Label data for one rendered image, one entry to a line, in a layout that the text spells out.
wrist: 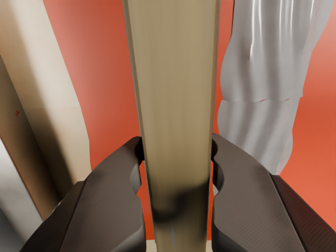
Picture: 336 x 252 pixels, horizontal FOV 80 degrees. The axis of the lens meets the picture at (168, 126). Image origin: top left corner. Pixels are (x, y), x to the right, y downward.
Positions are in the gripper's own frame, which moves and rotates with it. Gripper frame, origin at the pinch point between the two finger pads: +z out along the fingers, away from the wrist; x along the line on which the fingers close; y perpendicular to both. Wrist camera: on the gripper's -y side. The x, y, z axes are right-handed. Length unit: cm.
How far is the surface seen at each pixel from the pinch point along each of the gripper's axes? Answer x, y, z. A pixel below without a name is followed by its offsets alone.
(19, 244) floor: -151, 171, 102
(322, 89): 13.0, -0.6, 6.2
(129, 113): -4.3, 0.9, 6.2
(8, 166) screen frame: -14.7, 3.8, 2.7
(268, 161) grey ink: 9.5, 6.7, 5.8
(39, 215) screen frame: -14.3, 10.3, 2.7
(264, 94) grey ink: 7.8, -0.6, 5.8
